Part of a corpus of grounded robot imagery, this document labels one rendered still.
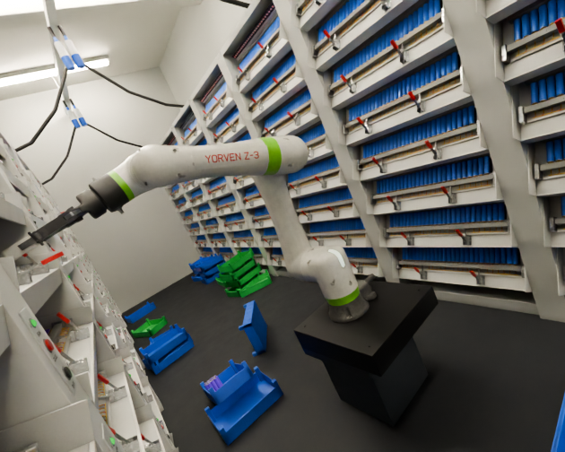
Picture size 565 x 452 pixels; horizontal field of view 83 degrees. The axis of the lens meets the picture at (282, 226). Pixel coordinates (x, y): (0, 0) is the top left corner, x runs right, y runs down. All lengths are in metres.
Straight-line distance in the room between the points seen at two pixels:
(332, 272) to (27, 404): 0.83
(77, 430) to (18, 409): 0.07
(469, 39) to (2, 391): 1.32
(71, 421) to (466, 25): 1.31
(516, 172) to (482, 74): 0.34
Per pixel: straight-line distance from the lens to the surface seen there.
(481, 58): 1.27
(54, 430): 0.50
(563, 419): 0.66
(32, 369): 0.48
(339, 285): 1.10
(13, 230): 1.17
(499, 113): 1.27
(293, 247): 1.19
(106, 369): 1.21
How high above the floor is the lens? 0.95
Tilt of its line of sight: 11 degrees down
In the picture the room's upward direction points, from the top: 25 degrees counter-clockwise
